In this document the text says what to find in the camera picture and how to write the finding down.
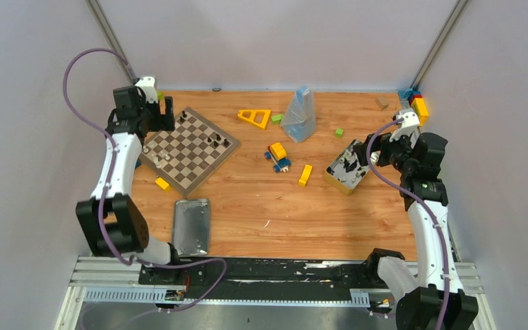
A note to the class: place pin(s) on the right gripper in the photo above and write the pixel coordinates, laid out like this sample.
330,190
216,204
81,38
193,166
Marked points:
384,144

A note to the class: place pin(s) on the wooden chess board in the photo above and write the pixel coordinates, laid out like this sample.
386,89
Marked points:
186,157

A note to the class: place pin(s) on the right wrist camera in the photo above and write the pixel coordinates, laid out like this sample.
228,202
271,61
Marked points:
407,123

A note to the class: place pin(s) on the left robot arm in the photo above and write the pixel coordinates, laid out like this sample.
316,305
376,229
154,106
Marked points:
111,222

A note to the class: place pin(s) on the stacked duplo bricks corner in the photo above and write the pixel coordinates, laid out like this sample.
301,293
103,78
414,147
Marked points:
416,101

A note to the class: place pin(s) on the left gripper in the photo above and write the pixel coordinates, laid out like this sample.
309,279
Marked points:
155,117

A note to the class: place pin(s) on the yellow rectangular block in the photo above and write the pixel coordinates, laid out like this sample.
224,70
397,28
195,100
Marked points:
305,175

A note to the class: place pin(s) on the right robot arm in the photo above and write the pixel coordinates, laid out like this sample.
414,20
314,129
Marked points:
434,298

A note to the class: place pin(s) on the green block by bag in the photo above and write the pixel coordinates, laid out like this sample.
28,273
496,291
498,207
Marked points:
276,119

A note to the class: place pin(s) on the brown wooden block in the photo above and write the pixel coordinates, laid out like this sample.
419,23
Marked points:
382,103

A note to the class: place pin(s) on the yellow triangle block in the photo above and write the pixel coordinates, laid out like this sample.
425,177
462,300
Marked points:
257,117

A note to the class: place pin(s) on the small yellow block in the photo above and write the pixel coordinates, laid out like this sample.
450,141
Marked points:
163,184

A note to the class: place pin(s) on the green cube block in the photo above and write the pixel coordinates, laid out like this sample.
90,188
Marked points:
338,133

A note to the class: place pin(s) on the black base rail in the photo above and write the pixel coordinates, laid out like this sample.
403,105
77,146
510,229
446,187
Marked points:
268,280

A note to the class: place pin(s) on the toy brick car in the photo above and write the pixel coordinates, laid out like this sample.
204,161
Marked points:
278,155

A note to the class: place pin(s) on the yellow tin with chess pieces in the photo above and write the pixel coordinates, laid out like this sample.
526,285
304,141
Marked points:
346,171

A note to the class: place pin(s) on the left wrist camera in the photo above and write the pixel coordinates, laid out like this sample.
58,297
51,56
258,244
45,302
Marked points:
149,86

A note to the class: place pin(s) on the silver tin lid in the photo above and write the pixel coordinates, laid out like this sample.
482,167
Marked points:
191,227

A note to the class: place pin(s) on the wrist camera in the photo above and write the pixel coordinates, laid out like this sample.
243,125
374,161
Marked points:
407,123
149,86

